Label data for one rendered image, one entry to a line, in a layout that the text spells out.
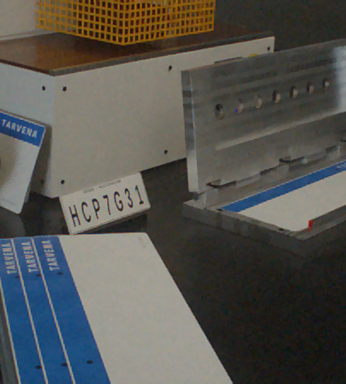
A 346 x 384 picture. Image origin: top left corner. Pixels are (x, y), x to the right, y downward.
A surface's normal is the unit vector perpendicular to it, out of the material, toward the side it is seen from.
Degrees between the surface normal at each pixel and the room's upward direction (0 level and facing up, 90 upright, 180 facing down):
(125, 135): 90
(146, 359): 0
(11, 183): 69
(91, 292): 0
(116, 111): 90
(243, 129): 81
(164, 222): 0
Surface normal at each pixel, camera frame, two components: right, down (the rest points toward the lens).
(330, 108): 0.77, 0.09
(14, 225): 0.05, -0.95
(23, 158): -0.62, -0.15
